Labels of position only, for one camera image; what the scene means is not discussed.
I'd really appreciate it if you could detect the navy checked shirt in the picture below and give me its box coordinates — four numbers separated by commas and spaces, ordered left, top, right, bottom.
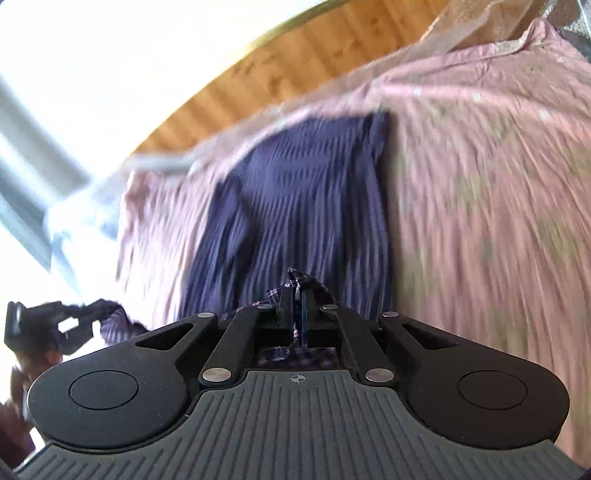
98, 111, 399, 371

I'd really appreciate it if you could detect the pink printed bed sheet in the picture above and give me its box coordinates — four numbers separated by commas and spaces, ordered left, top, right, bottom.
115, 18, 591, 462

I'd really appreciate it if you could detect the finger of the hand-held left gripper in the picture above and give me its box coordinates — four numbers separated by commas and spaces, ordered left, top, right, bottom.
64, 298, 123, 343

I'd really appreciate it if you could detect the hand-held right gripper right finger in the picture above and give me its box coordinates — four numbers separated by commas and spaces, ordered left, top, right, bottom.
297, 283, 463, 389

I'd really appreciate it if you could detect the person's left forearm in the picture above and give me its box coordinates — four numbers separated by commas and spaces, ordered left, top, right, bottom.
0, 350, 64, 468

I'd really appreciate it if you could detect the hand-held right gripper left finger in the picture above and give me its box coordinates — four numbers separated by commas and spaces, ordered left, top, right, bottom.
136, 285, 297, 388

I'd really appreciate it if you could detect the wooden headboard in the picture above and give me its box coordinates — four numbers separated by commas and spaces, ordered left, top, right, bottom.
133, 0, 450, 158

